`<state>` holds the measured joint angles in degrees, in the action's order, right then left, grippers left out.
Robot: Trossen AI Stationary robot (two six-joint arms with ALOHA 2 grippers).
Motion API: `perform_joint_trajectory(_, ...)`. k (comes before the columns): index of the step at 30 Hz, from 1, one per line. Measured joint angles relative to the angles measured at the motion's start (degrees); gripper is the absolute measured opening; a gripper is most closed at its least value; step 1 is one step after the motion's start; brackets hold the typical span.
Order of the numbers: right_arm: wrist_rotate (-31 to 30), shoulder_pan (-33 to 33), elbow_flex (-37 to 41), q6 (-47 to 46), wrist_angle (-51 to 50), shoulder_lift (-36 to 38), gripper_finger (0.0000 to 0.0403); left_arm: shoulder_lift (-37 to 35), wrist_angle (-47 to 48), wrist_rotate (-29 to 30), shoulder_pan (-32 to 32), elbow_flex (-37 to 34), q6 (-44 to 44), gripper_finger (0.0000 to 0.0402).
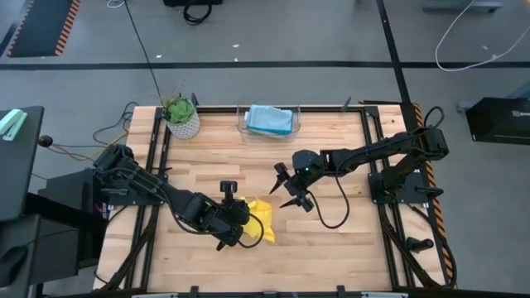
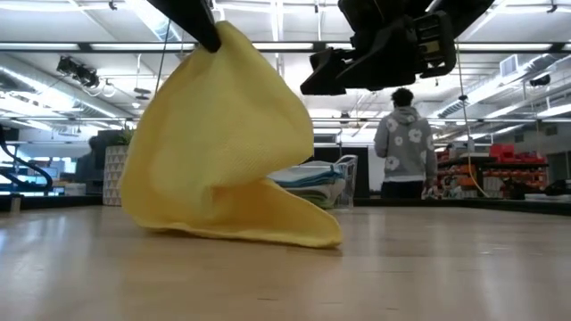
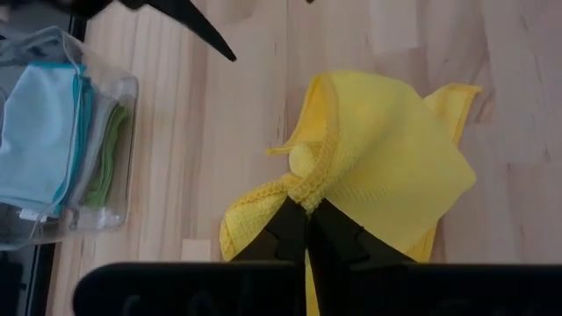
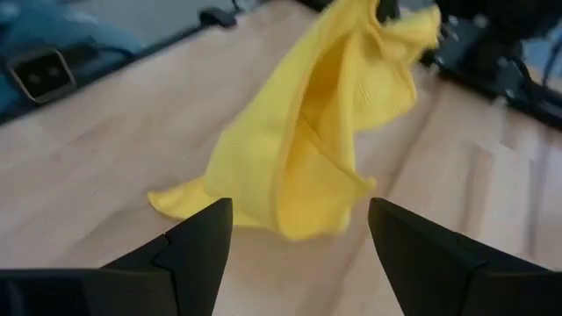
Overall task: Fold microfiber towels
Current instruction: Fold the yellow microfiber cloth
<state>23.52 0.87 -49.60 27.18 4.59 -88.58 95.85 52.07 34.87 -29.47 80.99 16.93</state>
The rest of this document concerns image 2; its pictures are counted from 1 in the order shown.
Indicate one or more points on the succulent in white patterned pot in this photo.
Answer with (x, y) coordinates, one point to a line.
(113, 178)

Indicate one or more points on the black ceiling fixture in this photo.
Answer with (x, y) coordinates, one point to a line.
(540, 80)

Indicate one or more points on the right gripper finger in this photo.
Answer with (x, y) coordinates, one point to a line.
(325, 76)
(383, 73)

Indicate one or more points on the green microfiber towel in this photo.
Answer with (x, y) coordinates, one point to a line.
(323, 203)

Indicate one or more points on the yellow microfiber towel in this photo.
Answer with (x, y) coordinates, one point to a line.
(214, 134)

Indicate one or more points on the black overhead crossbeam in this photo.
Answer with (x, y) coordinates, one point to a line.
(134, 46)

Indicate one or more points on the black partition panel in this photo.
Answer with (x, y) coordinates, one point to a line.
(361, 169)

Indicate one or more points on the person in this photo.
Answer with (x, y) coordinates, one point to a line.
(406, 142)

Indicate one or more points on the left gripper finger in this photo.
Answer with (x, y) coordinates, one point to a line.
(187, 13)
(213, 27)

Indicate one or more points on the clear plastic bin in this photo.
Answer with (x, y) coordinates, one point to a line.
(350, 178)

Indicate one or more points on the black ceiling camera rig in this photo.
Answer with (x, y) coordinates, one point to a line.
(78, 71)

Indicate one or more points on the shelf with red bins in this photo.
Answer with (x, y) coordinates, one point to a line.
(504, 153)

